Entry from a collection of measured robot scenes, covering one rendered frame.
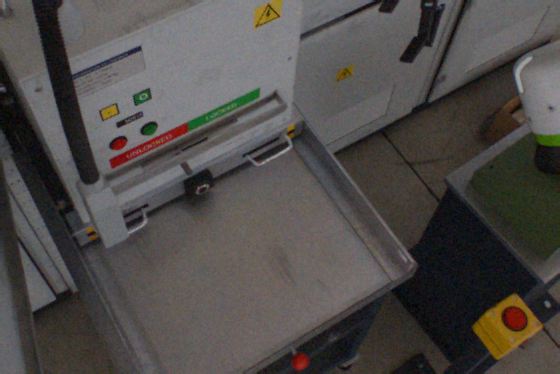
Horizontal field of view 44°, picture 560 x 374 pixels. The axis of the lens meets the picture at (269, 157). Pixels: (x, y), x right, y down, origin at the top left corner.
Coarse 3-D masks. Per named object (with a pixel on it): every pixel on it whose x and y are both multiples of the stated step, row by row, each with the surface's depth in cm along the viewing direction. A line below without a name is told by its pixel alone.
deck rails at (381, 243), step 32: (32, 160) 154; (320, 160) 156; (64, 192) 150; (352, 192) 148; (64, 224) 139; (352, 224) 148; (384, 224) 141; (96, 256) 143; (384, 256) 145; (96, 288) 133; (128, 320) 136; (128, 352) 133
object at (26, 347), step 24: (0, 168) 153; (0, 192) 150; (0, 216) 148; (0, 240) 142; (0, 264) 135; (0, 288) 129; (24, 288) 139; (0, 312) 124; (24, 312) 137; (0, 336) 119; (24, 336) 135; (0, 360) 114; (24, 360) 131
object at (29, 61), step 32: (96, 0) 107; (128, 0) 107; (160, 0) 107; (192, 0) 107; (0, 32) 103; (32, 32) 103; (96, 32) 103; (128, 32) 103; (0, 64) 150; (32, 64) 100
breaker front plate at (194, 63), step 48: (240, 0) 111; (288, 0) 118; (144, 48) 107; (192, 48) 114; (240, 48) 121; (288, 48) 130; (48, 96) 104; (96, 96) 110; (192, 96) 125; (240, 96) 134; (288, 96) 144; (96, 144) 120; (192, 144) 136; (240, 144) 148; (144, 192) 142
